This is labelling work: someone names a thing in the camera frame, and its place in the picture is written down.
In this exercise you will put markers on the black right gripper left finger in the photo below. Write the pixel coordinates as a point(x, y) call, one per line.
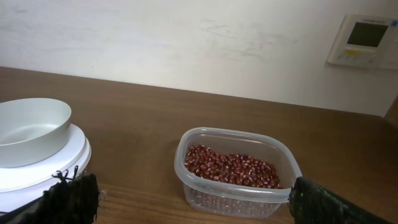
point(70, 201)

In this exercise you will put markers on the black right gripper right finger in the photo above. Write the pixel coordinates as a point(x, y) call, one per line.
point(310, 203)

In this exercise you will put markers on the white digital kitchen scale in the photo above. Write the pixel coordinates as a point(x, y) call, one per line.
point(22, 185)

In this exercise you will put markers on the white round bowl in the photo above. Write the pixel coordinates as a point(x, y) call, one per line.
point(32, 129)

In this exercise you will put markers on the red adzuki beans in container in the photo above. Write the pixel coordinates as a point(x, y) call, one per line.
point(236, 169)

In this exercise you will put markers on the clear plastic bean container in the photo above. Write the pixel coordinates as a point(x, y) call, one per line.
point(236, 200)

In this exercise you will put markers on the white wall control panel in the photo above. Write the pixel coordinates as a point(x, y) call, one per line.
point(366, 42)

